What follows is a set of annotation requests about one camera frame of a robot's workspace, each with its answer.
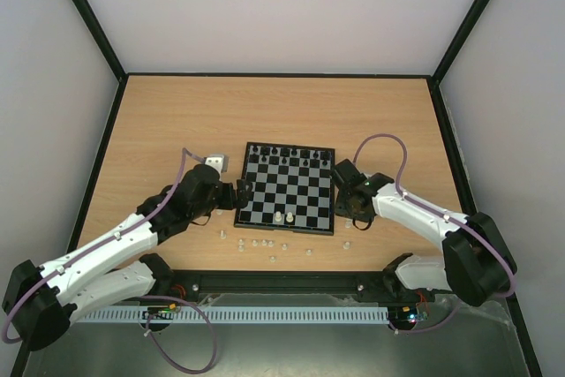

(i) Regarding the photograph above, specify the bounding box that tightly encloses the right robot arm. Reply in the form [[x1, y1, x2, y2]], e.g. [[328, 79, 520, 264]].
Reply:
[[331, 160, 516, 306]]

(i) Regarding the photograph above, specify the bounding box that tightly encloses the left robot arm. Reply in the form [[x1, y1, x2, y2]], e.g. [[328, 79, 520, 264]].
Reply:
[[1, 164, 252, 351]]

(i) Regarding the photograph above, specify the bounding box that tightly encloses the black white chessboard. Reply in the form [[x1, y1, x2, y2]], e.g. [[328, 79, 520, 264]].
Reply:
[[234, 141, 335, 236]]

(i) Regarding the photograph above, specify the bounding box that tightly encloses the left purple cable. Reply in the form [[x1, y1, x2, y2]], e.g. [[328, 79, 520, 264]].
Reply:
[[2, 147, 218, 373]]

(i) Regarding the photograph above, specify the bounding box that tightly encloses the purple cable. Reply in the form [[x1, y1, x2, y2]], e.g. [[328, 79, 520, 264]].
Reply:
[[352, 132, 518, 335], [2, 147, 218, 373]]

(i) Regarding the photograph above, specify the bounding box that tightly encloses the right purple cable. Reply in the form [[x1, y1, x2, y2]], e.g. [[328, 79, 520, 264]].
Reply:
[[352, 132, 518, 335]]

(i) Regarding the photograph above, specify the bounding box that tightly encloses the black aluminium frame rail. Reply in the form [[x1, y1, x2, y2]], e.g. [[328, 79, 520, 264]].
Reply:
[[167, 268, 513, 303]]

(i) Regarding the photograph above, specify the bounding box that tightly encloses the light blue cable duct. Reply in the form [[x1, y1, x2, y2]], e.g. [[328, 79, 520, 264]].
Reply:
[[79, 305, 389, 325]]

